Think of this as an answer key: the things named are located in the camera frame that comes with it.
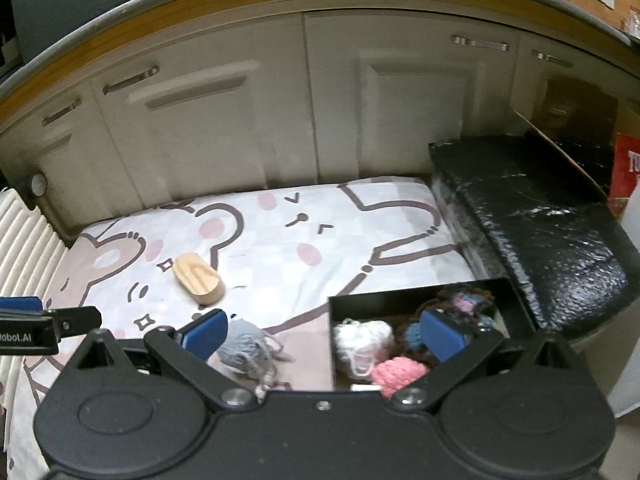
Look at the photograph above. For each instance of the white fluffy yarn ball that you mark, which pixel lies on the white fluffy yarn ball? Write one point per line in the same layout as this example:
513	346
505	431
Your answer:
361	345

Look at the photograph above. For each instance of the cartoon bear bed sheet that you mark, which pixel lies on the cartoon bear bed sheet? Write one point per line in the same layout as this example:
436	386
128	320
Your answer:
281	254

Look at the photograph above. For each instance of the pink crocheted ball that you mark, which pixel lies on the pink crocheted ball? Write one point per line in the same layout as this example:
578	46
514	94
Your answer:
395	374

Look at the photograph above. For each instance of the grey crocheted mouse toy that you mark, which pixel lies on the grey crocheted mouse toy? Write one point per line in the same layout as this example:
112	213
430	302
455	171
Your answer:
251	355

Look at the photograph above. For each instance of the oval wooden box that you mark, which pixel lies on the oval wooden box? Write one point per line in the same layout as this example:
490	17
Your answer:
199	279

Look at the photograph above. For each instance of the small round white clock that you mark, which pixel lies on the small round white clock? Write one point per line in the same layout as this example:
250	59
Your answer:
37	184

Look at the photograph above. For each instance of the brown cardboard flap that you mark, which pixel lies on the brown cardboard flap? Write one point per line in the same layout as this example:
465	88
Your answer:
553	165

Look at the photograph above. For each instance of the dark crocheted scrunchie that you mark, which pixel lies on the dark crocheted scrunchie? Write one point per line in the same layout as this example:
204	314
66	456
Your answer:
462	302

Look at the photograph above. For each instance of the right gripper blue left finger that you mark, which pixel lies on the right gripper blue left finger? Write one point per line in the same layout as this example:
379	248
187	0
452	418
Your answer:
183	356

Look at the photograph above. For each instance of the black bubble-wrapped package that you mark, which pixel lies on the black bubble-wrapped package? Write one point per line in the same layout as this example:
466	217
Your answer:
572	263

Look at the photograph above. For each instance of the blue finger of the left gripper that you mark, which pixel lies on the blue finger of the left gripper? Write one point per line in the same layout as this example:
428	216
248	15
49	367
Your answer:
21	304

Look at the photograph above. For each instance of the white ribbed headboard panel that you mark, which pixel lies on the white ribbed headboard panel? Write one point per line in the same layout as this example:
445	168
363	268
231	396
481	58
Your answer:
31	250

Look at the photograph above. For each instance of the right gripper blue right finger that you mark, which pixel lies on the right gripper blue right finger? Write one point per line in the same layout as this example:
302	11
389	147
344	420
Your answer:
443	378

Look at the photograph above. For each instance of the black shallow cardboard box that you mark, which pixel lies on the black shallow cardboard box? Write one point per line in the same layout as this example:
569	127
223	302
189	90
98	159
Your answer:
396	306

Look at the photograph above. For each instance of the red printed box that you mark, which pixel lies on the red printed box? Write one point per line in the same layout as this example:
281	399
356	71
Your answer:
626	167

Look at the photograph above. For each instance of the white cabinet row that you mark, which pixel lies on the white cabinet row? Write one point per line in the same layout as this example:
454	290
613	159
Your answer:
301	98

